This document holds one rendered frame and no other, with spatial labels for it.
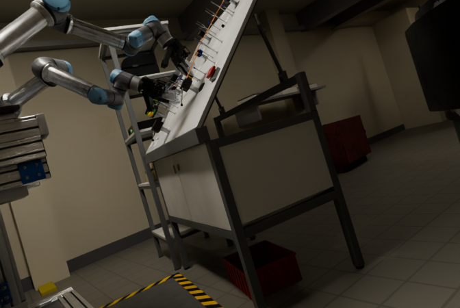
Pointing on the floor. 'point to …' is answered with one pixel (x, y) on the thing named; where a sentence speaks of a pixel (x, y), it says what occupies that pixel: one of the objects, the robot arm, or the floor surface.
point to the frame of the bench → (238, 234)
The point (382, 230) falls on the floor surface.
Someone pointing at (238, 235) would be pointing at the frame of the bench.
